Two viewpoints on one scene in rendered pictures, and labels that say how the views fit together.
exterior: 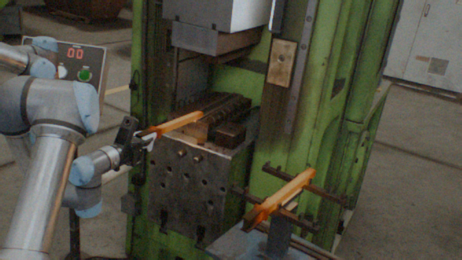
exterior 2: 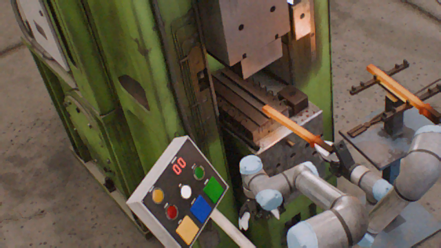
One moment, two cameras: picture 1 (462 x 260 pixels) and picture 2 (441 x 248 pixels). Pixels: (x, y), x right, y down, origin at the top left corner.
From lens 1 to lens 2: 2.31 m
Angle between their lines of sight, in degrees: 48
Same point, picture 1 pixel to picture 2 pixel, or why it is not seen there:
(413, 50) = not seen: outside the picture
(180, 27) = (249, 60)
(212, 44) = (278, 49)
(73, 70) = (190, 179)
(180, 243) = (297, 204)
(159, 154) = (267, 164)
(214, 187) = not seen: hidden behind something
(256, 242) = (377, 136)
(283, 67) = (305, 20)
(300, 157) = (324, 67)
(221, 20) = (281, 27)
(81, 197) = not seen: hidden behind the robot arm
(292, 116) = (314, 47)
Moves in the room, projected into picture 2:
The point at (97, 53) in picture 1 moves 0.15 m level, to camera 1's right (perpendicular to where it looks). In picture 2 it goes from (188, 147) to (207, 121)
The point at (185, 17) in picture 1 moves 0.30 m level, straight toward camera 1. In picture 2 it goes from (251, 49) to (329, 58)
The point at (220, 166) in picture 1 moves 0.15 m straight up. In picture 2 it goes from (316, 123) to (315, 98)
